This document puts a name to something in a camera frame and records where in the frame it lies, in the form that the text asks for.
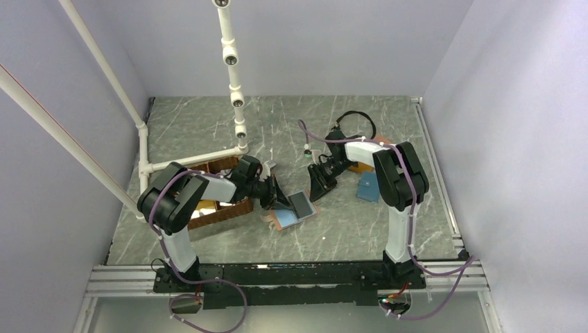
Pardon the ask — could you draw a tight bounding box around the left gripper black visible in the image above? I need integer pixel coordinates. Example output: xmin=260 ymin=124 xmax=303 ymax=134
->
xmin=245 ymin=173 xmax=293 ymax=211

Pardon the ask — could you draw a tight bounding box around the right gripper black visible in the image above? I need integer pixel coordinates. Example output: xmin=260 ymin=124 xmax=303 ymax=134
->
xmin=307 ymin=158 xmax=354 ymax=203

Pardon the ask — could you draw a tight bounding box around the grey credit card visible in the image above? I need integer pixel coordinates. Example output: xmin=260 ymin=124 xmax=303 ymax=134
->
xmin=287 ymin=191 xmax=318 ymax=220

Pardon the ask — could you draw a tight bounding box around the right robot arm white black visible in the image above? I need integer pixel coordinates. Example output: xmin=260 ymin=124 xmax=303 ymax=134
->
xmin=307 ymin=130 xmax=429 ymax=288

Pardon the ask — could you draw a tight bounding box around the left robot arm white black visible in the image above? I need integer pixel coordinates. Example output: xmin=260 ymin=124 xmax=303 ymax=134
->
xmin=137 ymin=155 xmax=294 ymax=291

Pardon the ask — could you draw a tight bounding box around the mustard yellow card holder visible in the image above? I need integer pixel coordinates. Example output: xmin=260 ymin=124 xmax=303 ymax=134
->
xmin=348 ymin=162 xmax=372 ymax=173

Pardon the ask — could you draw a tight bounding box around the blue card holder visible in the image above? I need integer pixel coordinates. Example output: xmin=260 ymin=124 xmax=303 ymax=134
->
xmin=356 ymin=171 xmax=380 ymax=203

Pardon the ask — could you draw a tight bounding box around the gold card in basket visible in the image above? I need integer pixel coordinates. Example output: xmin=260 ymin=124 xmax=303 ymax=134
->
xmin=191 ymin=200 xmax=217 ymax=219

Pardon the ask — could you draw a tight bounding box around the brown wicker basket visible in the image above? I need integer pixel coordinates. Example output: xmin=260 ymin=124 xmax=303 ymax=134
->
xmin=188 ymin=155 xmax=253 ymax=230

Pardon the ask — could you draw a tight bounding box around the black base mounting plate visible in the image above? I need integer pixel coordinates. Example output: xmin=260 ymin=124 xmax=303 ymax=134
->
xmin=153 ymin=260 xmax=426 ymax=309

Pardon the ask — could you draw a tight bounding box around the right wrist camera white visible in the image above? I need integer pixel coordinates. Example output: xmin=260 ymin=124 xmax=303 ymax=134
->
xmin=304 ymin=143 xmax=313 ymax=159

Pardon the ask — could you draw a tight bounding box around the black cable loop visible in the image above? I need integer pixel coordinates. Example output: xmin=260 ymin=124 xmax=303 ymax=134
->
xmin=330 ymin=110 xmax=378 ymax=144

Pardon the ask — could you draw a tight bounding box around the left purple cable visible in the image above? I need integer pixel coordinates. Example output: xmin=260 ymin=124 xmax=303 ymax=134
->
xmin=146 ymin=170 xmax=249 ymax=333

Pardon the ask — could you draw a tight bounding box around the purple cable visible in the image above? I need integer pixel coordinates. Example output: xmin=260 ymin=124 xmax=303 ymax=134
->
xmin=297 ymin=119 xmax=477 ymax=322
xmin=146 ymin=170 xmax=249 ymax=333

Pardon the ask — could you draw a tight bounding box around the white pvc pipe frame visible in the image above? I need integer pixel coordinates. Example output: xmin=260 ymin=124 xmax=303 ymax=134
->
xmin=0 ymin=0 xmax=250 ymax=221

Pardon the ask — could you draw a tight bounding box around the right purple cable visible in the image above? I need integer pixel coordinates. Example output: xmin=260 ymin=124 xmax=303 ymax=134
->
xmin=297 ymin=119 xmax=477 ymax=322

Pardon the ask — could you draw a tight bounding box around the aluminium rail frame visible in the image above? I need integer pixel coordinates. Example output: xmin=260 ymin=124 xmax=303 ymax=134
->
xmin=73 ymin=261 xmax=504 ymax=332

